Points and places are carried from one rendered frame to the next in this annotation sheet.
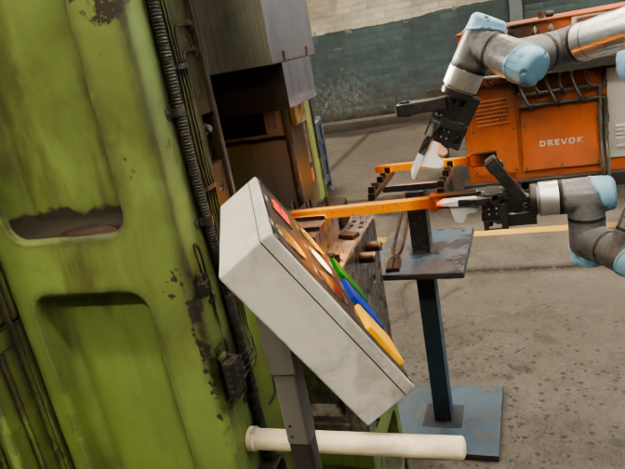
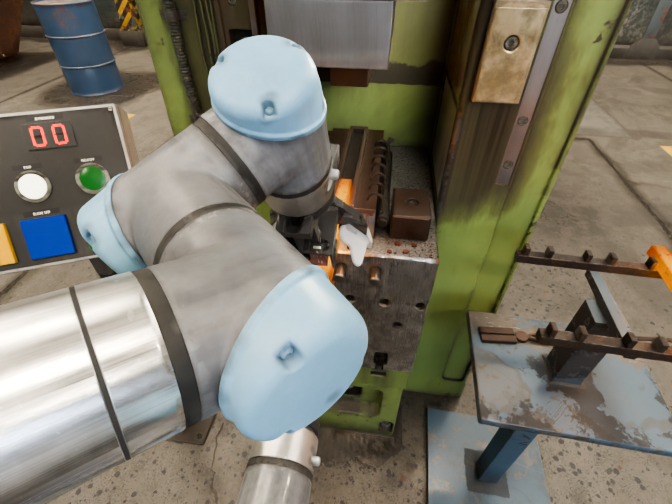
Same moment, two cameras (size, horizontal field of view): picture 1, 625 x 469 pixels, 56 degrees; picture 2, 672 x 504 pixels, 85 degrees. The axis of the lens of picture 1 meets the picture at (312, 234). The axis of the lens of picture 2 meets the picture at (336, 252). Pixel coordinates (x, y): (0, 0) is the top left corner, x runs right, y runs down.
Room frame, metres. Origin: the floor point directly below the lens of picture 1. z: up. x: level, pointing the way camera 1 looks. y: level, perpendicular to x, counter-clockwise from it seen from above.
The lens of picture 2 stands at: (1.23, -0.69, 1.44)
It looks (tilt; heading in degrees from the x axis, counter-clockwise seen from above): 41 degrees down; 78
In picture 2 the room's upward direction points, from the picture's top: straight up
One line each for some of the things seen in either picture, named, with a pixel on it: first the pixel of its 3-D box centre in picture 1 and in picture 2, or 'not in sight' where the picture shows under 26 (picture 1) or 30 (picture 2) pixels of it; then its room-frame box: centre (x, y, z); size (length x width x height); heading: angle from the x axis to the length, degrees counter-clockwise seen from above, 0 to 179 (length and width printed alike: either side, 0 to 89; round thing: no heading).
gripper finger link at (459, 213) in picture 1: (458, 210); not in sight; (1.26, -0.33, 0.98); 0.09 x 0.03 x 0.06; 73
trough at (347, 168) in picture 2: not in sight; (351, 161); (1.45, 0.15, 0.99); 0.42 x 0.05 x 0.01; 70
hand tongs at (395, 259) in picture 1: (400, 236); (604, 341); (1.99, -0.31, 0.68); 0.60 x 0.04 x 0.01; 164
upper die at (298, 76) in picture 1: (217, 94); (344, 13); (1.43, 0.16, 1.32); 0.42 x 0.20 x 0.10; 70
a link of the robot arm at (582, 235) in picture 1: (591, 241); not in sight; (1.17, -0.59, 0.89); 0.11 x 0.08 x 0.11; 6
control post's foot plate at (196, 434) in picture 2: not in sight; (186, 409); (0.80, 0.08, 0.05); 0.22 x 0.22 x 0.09; 70
